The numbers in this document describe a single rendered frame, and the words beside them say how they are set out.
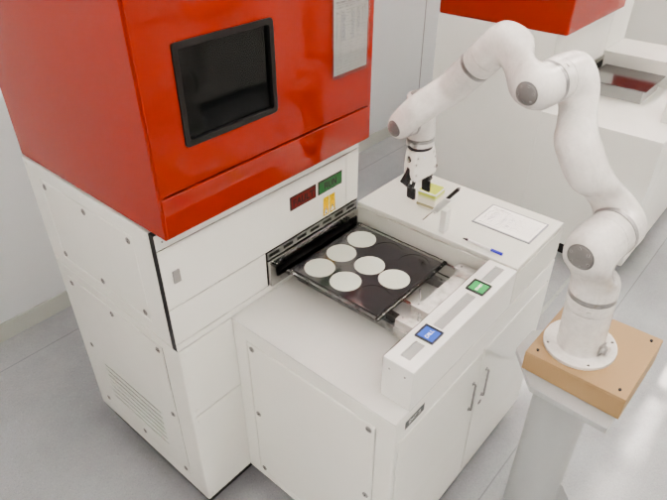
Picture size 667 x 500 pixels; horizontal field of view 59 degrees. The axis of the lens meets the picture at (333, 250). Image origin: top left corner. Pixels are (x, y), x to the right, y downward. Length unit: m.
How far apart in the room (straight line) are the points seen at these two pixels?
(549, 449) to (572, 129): 0.98
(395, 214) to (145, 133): 0.99
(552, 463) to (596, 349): 0.46
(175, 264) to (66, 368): 1.55
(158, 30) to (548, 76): 0.82
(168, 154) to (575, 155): 0.92
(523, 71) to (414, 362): 0.73
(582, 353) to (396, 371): 0.50
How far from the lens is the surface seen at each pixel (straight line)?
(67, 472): 2.67
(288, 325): 1.81
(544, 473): 2.06
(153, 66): 1.34
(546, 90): 1.37
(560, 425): 1.89
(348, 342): 1.75
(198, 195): 1.50
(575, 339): 1.68
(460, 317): 1.65
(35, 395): 3.01
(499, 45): 1.48
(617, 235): 1.47
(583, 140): 1.44
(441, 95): 1.63
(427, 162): 1.81
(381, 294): 1.80
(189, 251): 1.62
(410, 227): 2.02
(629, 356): 1.78
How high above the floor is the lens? 2.04
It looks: 35 degrees down
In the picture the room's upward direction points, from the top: straight up
